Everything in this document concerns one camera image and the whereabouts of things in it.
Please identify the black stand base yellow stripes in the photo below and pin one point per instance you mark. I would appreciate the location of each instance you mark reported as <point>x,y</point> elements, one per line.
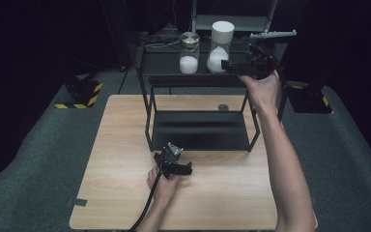
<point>309,101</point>
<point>80,95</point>

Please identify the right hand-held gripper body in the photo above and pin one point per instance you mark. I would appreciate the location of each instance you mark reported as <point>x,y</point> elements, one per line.
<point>265,64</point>

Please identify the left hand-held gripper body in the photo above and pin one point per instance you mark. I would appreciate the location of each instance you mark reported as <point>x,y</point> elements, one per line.
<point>169,158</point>

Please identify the black two-tier metal rack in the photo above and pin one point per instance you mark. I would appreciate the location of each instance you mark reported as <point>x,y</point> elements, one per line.
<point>203,129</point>

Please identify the person's right hand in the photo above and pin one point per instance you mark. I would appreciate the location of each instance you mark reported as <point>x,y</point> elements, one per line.
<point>264,92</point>

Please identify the small dark round disc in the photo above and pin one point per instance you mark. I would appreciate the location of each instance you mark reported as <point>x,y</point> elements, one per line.
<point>223,107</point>

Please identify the grey tape piece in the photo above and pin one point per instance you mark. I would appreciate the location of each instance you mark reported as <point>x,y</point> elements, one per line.
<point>79,202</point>

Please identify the glass jar with metallic lid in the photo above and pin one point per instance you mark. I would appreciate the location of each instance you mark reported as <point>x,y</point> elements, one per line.
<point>189,58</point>

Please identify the glass jar with white lid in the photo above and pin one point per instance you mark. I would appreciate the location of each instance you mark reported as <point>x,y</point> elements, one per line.
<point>219,54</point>

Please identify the person's left hand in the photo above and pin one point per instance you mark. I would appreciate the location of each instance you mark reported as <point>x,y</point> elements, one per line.
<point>164,188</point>

